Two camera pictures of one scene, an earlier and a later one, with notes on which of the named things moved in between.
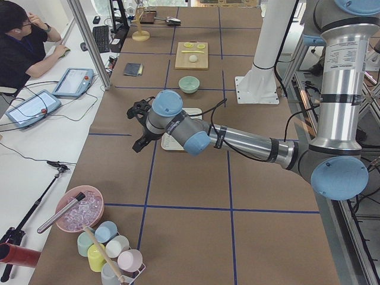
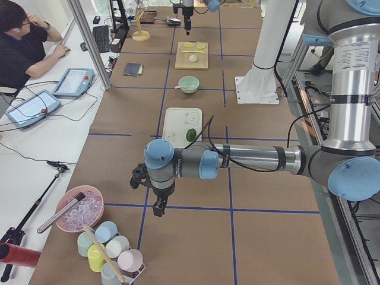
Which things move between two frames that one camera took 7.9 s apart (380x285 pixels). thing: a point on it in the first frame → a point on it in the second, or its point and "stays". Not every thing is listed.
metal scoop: [170, 21] stays
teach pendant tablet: [75, 82] stays
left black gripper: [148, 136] → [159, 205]
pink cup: [129, 260] stays
